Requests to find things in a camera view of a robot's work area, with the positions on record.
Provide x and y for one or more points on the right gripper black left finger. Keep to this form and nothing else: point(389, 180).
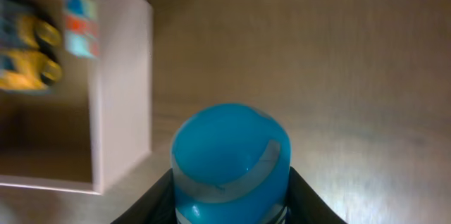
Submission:
point(155, 206)

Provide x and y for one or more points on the white cardboard box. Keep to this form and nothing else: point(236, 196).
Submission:
point(91, 127)

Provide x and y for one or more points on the yellow grey toy dump truck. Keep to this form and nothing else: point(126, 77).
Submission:
point(28, 39)

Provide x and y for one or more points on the blue round toy capsule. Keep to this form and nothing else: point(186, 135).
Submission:
point(231, 164)

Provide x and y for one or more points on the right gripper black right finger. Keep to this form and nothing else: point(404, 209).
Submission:
point(305, 205)

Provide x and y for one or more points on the colourful puzzle cube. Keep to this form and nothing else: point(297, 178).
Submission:
point(81, 35)

